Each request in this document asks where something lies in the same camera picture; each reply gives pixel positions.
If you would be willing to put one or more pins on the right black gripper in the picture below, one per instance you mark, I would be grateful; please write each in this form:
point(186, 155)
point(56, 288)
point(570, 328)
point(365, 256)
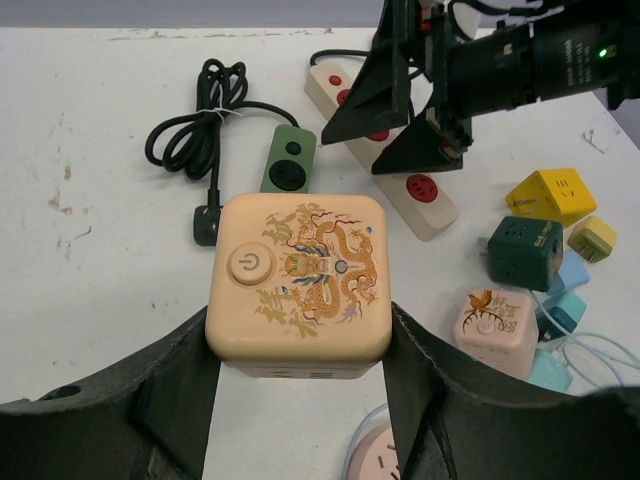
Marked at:
point(468, 79)

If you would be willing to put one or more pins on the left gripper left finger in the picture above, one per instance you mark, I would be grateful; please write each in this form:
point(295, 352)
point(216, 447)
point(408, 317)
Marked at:
point(145, 417)

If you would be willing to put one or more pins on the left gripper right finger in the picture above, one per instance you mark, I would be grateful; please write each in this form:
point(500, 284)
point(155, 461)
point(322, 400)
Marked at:
point(454, 417)

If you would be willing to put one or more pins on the beige wooden power strip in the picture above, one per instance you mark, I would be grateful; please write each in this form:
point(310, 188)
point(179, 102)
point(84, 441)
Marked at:
point(422, 204)

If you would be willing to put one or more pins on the pink round socket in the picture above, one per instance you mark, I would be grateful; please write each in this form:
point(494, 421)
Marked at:
point(375, 457)

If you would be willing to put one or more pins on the light pink cube adapter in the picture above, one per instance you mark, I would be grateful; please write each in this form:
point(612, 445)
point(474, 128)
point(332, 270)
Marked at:
point(499, 328)

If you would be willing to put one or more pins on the light teal charger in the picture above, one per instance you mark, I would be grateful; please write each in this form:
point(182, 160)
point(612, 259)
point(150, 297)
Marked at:
point(548, 373)

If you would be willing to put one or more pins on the green power strip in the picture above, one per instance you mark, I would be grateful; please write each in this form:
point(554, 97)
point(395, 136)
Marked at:
point(290, 159)

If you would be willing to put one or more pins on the teal dual usb charger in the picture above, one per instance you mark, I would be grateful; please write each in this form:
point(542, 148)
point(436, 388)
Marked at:
point(566, 309)

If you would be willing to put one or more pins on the yellow cube adapter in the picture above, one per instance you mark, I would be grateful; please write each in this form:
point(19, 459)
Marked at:
point(558, 195)

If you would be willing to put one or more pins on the dark green cube adapter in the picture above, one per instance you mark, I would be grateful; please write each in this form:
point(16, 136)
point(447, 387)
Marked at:
point(524, 252)

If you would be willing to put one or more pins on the light blue charger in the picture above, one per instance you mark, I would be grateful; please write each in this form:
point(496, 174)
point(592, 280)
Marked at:
point(571, 274)

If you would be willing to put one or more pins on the olive yellow charger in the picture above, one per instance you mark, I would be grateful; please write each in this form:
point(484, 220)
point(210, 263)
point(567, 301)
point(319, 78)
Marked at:
point(593, 239)

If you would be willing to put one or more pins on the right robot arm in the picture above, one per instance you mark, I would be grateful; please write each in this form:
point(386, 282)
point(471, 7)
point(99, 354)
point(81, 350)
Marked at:
point(578, 46)

